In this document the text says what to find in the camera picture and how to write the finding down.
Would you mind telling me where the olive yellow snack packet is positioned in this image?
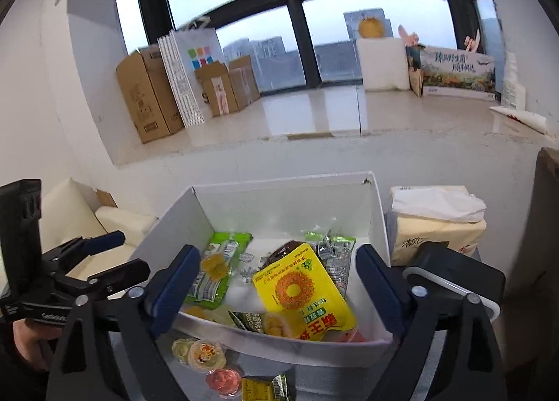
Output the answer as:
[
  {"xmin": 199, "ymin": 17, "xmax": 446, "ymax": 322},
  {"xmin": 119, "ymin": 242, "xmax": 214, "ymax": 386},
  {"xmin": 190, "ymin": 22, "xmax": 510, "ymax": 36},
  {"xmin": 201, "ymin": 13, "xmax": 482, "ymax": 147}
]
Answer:
[{"xmin": 241, "ymin": 377, "xmax": 274, "ymax": 401}]

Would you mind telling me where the orange round plush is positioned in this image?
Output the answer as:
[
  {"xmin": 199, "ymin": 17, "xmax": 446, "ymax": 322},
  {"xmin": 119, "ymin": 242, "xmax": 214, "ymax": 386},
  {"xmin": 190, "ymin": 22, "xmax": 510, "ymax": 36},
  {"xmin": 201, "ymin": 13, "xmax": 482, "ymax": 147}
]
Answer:
[{"xmin": 358, "ymin": 16, "xmax": 391, "ymax": 40}]

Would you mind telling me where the pile of yellow jelly cups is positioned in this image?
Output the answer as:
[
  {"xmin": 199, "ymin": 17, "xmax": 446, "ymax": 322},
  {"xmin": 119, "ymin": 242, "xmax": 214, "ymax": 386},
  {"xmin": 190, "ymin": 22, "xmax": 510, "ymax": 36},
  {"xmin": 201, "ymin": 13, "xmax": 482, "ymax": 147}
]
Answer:
[{"xmin": 172, "ymin": 305, "xmax": 298, "ymax": 372}]

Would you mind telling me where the orange jelly cup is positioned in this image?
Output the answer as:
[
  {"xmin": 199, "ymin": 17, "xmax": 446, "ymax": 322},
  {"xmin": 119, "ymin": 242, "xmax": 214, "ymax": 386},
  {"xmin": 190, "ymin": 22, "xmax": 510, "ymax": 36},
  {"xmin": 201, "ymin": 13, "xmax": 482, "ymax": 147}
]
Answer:
[{"xmin": 205, "ymin": 366, "xmax": 245, "ymax": 397}]

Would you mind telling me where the yellow red snack packet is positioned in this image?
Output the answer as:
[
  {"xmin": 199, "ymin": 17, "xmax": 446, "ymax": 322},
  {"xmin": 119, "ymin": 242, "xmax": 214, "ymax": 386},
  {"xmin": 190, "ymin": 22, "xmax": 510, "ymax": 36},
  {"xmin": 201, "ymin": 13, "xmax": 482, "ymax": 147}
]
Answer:
[{"xmin": 252, "ymin": 248, "xmax": 358, "ymax": 341}]

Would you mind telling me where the black digital clock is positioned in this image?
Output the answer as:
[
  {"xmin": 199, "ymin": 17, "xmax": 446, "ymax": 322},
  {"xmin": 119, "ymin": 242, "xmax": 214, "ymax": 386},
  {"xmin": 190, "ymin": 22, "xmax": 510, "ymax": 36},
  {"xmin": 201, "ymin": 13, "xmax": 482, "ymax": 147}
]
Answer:
[{"xmin": 402, "ymin": 241, "xmax": 506, "ymax": 323}]

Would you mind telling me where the brown snack packet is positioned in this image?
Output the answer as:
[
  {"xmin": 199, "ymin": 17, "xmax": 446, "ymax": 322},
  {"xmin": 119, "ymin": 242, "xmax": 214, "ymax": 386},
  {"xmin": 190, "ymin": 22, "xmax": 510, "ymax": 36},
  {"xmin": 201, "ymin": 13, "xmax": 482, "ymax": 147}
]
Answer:
[{"xmin": 262, "ymin": 241, "xmax": 307, "ymax": 269}]

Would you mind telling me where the tall brown cardboard box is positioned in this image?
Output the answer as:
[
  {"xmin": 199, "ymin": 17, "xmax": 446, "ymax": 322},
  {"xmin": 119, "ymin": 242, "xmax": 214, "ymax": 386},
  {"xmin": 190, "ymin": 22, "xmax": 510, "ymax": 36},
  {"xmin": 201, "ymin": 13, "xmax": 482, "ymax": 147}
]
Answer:
[{"xmin": 116, "ymin": 45, "xmax": 184, "ymax": 145}]

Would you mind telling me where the white foam box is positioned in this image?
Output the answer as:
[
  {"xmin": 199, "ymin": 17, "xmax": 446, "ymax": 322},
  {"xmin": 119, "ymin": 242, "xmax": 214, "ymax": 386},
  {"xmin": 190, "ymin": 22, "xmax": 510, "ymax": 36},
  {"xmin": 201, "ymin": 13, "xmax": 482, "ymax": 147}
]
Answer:
[{"xmin": 357, "ymin": 37, "xmax": 411, "ymax": 92}]

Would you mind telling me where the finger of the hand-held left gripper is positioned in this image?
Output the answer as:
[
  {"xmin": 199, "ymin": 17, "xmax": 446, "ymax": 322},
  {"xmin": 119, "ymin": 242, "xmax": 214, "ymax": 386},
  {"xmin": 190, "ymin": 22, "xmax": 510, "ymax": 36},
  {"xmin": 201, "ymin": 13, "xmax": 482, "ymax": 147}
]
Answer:
[
  {"xmin": 41, "ymin": 230, "xmax": 126, "ymax": 273},
  {"xmin": 58, "ymin": 258, "xmax": 151, "ymax": 301}
]

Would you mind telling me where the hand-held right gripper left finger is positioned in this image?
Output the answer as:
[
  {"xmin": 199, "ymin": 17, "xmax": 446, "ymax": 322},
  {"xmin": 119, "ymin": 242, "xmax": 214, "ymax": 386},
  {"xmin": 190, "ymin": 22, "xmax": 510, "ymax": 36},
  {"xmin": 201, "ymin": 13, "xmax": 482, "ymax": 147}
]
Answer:
[{"xmin": 44, "ymin": 244, "xmax": 202, "ymax": 401}]

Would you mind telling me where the dark striped snack wrapper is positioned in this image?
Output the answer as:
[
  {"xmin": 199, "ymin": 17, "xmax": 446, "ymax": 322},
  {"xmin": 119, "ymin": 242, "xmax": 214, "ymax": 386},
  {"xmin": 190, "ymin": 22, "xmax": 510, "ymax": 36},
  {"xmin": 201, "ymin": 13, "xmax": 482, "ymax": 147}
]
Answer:
[{"xmin": 229, "ymin": 310, "xmax": 267, "ymax": 334}]

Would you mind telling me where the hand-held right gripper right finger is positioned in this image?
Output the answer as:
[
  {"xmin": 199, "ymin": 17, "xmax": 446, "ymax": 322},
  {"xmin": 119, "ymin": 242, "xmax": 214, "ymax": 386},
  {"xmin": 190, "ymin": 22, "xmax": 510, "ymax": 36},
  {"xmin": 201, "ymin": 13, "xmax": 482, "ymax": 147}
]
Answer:
[{"xmin": 356, "ymin": 244, "xmax": 509, "ymax": 401}]

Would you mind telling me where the person's left hand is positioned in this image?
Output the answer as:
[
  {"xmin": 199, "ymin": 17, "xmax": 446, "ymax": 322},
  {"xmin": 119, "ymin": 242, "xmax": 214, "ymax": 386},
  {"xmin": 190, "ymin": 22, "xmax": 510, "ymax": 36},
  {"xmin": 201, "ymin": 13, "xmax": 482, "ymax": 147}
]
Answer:
[{"xmin": 13, "ymin": 320, "xmax": 59, "ymax": 373}]

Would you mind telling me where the white cardboard box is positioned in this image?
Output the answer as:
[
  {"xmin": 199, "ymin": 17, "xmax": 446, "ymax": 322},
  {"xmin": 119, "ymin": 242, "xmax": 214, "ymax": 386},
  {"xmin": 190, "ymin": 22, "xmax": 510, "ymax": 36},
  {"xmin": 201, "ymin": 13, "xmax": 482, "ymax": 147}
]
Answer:
[{"xmin": 126, "ymin": 171, "xmax": 396, "ymax": 369}]

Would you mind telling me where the large green snack packet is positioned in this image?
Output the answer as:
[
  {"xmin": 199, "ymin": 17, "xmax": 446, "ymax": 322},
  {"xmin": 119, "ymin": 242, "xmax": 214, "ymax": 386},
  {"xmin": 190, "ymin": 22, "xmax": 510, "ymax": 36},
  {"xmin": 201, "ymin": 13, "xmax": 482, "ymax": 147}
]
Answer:
[
  {"xmin": 304, "ymin": 231, "xmax": 357, "ymax": 299},
  {"xmin": 186, "ymin": 232, "xmax": 254, "ymax": 311}
]

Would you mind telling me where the yellow fruit jelly cup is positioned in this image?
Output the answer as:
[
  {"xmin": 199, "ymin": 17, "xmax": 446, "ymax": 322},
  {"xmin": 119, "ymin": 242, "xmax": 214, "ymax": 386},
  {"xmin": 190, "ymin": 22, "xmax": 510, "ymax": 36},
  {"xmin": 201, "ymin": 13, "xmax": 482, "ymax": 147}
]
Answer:
[{"xmin": 201, "ymin": 255, "xmax": 231, "ymax": 279}]

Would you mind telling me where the brown stone counter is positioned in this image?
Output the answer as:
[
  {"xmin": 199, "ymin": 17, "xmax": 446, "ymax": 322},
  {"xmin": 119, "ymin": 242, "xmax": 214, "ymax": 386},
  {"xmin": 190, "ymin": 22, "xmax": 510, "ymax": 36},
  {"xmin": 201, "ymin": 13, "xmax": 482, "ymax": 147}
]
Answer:
[{"xmin": 511, "ymin": 146, "xmax": 559, "ymax": 297}]

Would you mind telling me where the white tube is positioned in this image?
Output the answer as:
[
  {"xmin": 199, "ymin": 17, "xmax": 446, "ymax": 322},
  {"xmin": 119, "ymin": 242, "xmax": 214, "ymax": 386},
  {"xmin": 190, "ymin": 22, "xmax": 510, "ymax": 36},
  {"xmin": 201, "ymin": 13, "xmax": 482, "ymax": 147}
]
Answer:
[{"xmin": 489, "ymin": 105, "xmax": 549, "ymax": 135}]

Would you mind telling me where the landscape printed box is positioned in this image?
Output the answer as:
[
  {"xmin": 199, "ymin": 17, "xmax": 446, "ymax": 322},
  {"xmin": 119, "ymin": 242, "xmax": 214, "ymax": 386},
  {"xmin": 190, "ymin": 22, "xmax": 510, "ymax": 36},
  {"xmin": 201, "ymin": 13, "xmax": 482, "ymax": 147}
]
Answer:
[{"xmin": 419, "ymin": 46, "xmax": 498, "ymax": 99}]

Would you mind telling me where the white spray bottle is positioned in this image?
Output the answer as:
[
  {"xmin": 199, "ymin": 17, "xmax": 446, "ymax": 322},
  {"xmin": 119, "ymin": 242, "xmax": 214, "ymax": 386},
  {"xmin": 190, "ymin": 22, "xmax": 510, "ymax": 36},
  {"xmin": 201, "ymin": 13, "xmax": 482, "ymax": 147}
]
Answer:
[{"xmin": 500, "ymin": 51, "xmax": 527, "ymax": 108}]

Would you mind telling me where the open cardboard box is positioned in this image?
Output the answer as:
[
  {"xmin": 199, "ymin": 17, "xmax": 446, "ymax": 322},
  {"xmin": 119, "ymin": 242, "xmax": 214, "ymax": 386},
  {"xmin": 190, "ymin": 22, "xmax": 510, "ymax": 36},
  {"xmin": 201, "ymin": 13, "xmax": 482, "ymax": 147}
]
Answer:
[
  {"xmin": 228, "ymin": 56, "xmax": 262, "ymax": 107},
  {"xmin": 194, "ymin": 62, "xmax": 241, "ymax": 119}
]

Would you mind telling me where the cream sofa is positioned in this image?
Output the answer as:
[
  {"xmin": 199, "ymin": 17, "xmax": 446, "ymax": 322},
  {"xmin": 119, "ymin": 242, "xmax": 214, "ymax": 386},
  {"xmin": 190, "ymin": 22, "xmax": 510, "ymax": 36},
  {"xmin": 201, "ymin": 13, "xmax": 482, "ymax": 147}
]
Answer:
[{"xmin": 0, "ymin": 177, "xmax": 159, "ymax": 297}]

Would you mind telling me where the yellow tissue pack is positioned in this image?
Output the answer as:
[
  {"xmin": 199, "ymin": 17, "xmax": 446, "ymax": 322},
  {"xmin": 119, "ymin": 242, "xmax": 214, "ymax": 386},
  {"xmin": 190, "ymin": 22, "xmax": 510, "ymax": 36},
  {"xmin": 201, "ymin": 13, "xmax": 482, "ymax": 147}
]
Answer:
[{"xmin": 389, "ymin": 185, "xmax": 488, "ymax": 266}]

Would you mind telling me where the white dotted paper bag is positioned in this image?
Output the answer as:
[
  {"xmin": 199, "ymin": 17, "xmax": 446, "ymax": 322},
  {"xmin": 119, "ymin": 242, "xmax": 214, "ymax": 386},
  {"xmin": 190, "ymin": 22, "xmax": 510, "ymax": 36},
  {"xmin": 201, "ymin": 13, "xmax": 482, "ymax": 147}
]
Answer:
[{"xmin": 157, "ymin": 19, "xmax": 230, "ymax": 128}]

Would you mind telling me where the small green snack packet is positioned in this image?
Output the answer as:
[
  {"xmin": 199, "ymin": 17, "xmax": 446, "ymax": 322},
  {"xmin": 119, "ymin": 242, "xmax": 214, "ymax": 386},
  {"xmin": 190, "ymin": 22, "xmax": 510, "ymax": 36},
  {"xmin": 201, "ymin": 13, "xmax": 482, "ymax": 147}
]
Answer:
[{"xmin": 271, "ymin": 374, "xmax": 289, "ymax": 401}]

